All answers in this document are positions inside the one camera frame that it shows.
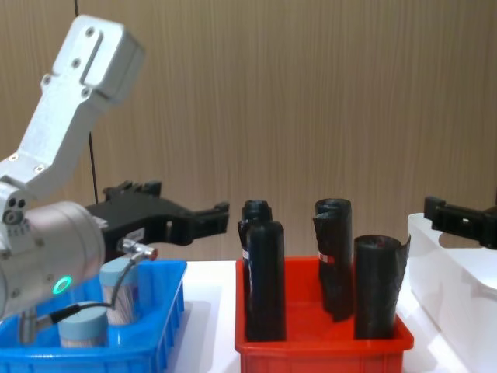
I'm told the blue-capped cotton swab jar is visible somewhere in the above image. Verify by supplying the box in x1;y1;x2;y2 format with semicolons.
99;260;141;327
57;301;110;348

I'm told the red plastic bin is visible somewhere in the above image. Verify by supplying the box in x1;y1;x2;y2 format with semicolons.
235;255;415;373

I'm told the white plastic bin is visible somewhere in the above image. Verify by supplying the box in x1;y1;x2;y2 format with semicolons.
406;212;497;353

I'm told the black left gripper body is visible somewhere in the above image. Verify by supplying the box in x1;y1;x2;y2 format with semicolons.
85;193;195;263

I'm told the black garbage bag roll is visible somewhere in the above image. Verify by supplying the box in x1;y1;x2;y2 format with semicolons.
237;199;274;273
245;219;288;343
312;197;356;324
353;233;412;341

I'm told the blue plastic bin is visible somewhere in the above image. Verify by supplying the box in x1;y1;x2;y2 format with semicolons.
0;259;188;373

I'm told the thin grey gripper cable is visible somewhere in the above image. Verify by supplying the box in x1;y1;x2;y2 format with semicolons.
19;239;161;347

